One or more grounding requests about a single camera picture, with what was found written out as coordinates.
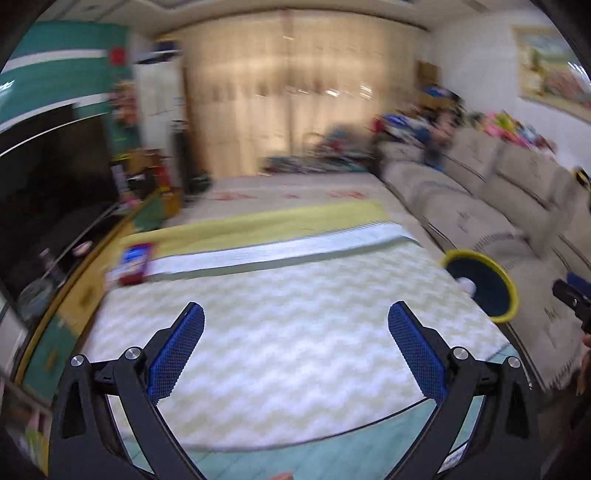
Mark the beige patterned curtain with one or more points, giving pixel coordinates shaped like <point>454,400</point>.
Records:
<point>300,92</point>

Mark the yellow rimmed dark trash bin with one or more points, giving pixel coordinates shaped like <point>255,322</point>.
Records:
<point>489,286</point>

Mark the red box with blue pack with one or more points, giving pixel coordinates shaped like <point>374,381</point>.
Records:
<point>135,263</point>

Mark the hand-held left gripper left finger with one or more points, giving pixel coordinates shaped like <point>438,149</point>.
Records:
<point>178,350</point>

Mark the white paper bowl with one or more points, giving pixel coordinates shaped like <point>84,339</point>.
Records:
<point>466,286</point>

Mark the framed wall picture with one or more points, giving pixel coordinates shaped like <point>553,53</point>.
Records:
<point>549,64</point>

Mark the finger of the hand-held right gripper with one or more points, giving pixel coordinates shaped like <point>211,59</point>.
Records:
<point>570,295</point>

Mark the floral printed mat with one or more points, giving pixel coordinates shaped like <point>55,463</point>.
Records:
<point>286,194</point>

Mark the yellow black plush toy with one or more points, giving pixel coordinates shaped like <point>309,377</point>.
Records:
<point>582,179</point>

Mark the white drawer unit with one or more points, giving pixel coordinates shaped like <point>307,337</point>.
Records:
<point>11,332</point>

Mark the bookshelf with books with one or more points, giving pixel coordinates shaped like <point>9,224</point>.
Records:
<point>23,415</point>

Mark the glass ashtray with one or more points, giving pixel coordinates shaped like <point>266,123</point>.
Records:
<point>34,297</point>

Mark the yellow and teal TV cabinet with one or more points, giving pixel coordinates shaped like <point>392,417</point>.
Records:
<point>101,277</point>

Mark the black tower fan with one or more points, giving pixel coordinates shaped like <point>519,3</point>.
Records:
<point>180,157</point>

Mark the blue star patterned bag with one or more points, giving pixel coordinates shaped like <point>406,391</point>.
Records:
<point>441,92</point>

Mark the small pink dish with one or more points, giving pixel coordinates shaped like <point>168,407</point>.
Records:
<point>83,247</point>

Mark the red round wall decoration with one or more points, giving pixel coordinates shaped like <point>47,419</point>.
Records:
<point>117,55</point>

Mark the glass coffee table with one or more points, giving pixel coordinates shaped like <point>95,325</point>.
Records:
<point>318,165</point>

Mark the open cardboard boxes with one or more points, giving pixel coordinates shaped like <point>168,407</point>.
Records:
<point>138,170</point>

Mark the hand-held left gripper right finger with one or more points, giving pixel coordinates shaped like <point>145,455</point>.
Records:
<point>415,355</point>

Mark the pile of plush toys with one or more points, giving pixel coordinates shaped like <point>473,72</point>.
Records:
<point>508,129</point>

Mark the clear water bottle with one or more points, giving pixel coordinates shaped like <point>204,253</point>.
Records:
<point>48,263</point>

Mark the large black television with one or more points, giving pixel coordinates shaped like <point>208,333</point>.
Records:
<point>51,194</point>

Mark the beige sofa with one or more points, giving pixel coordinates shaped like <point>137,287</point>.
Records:
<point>471,212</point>

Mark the zigzag patterned tablecloth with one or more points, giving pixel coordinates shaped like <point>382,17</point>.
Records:
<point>286,314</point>

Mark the hanging artificial flowers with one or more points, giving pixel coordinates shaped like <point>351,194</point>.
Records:
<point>123,105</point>

